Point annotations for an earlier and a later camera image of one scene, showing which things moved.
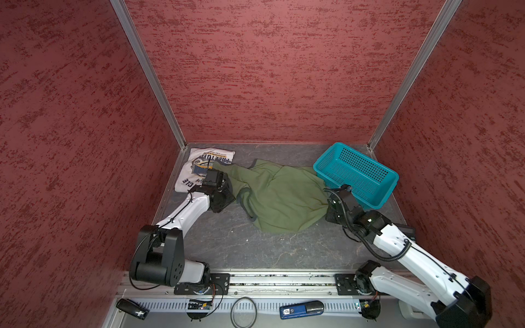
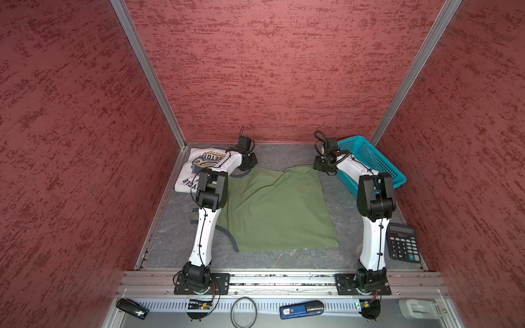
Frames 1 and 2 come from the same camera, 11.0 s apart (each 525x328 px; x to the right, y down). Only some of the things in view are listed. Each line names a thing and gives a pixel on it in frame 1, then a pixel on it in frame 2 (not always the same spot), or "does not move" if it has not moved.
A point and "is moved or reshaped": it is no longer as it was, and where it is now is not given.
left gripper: (230, 198) -> (253, 162)
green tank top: (276, 198) is moved or reshaped
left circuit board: (198, 305) does not move
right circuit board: (370, 309) does not move
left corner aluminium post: (128, 23) does not move
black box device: (132, 307) does not move
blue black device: (293, 311) does not move
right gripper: (329, 216) -> (318, 167)
